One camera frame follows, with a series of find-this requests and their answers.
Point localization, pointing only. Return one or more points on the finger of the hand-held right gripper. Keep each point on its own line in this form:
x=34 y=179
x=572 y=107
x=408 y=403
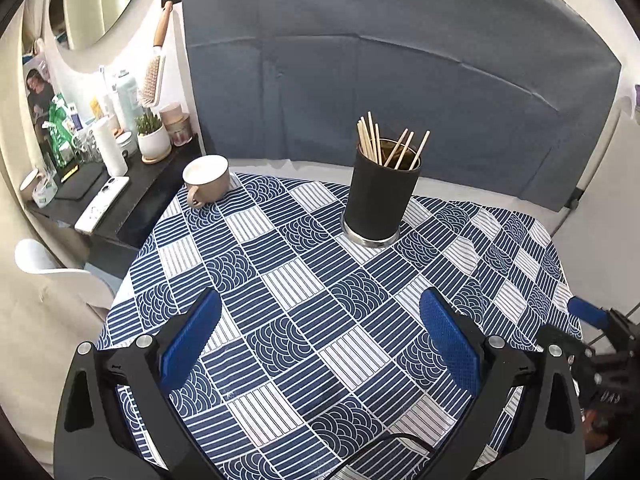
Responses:
x=575 y=347
x=587 y=307

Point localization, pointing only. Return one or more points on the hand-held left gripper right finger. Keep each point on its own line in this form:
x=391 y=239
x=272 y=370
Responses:
x=450 y=342

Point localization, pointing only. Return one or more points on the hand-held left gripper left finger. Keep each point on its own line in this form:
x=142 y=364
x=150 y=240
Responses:
x=192 y=342

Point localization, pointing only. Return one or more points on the black cylindrical utensil holder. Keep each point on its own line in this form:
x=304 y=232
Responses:
x=380 y=195

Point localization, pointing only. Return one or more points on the set of wooden chopsticks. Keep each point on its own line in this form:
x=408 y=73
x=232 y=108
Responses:
x=369 y=147

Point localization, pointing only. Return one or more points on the person's right hand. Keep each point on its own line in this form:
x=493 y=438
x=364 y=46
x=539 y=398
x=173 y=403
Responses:
x=600 y=430

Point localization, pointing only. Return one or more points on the black clip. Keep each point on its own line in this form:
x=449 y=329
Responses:
x=577 y=197

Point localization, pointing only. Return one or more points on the blue patterned tablecloth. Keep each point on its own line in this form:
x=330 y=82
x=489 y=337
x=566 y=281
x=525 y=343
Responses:
x=310 y=280

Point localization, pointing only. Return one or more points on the black side table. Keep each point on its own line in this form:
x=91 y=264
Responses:
x=130 y=220

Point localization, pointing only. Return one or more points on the beige mug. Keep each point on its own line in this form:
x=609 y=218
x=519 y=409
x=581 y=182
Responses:
x=207 y=180

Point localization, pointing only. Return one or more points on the white remote control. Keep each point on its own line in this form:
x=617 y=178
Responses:
x=100 y=205

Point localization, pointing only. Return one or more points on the white chair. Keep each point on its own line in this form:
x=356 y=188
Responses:
x=45 y=265

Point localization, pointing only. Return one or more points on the black notebook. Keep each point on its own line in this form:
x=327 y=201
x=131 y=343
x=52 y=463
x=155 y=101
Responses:
x=80 y=182

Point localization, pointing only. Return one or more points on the potted plant in white pot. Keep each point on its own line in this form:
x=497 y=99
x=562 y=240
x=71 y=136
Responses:
x=154 y=145

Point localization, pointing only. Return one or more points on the white paper roll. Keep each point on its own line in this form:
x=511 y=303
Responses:
x=111 y=150

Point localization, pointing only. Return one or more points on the tissue pack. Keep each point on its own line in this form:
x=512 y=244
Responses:
x=45 y=192

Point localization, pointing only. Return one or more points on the green packet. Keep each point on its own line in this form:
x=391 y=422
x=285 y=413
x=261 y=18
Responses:
x=60 y=130

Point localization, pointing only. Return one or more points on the grey-blue backdrop cloth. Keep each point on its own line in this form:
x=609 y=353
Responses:
x=375 y=75

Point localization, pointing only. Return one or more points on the round wall mirror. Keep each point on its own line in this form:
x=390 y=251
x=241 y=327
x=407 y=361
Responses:
x=100 y=0

